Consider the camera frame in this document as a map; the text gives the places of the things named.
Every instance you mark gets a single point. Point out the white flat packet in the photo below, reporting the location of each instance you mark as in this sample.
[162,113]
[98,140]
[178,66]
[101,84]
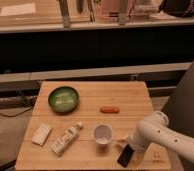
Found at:
[41,134]

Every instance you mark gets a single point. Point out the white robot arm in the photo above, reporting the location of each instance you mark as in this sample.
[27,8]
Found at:
[154,129]

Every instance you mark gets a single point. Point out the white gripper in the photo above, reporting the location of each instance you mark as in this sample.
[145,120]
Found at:
[135,140]

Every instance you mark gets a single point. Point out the dark robot base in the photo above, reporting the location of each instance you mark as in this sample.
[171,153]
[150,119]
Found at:
[180,106]

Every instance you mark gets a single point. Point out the black rectangular eraser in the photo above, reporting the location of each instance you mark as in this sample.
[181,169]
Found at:
[125,156]

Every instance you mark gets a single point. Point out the white squeeze bottle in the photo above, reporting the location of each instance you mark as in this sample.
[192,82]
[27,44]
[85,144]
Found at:
[66,138]

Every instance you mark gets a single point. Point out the white ceramic cup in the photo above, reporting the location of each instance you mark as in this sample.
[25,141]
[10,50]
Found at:
[102,135]

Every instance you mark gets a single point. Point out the long shelf rail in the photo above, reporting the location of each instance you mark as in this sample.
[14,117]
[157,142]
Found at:
[76,73]

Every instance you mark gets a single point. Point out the orange sausage-shaped object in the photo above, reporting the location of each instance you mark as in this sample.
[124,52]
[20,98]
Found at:
[109,110]

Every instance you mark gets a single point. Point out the green ceramic bowl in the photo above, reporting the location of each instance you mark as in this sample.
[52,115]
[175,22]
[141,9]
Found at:
[63,99]

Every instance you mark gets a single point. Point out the white paper sheet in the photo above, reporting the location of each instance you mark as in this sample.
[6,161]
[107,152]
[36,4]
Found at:
[21,9]

